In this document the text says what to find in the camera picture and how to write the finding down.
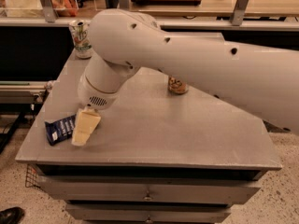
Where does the gold soda can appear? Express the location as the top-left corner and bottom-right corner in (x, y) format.
(168, 77), (189, 94)

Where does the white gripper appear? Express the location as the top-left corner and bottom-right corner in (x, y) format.
(71, 54), (137, 147)

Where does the orange snack bag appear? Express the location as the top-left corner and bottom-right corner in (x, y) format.
(51, 0), (78, 17)

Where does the wire mesh basket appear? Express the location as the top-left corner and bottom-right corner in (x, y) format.
(25, 165), (40, 189)

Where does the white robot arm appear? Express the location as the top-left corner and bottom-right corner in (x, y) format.
(78, 8), (299, 134)

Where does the black shoe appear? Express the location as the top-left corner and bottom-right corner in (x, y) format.
(0, 207), (25, 224)

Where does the white green soda can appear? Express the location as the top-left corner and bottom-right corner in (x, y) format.
(69, 20), (93, 59)

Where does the grey drawer cabinet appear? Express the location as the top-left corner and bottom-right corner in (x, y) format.
(16, 57), (281, 224)

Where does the metal shelf rail frame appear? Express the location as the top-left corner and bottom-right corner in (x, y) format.
(0, 0), (299, 32)

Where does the blue rxbar blueberry wrapper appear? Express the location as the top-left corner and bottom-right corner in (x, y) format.
(45, 115), (76, 146)

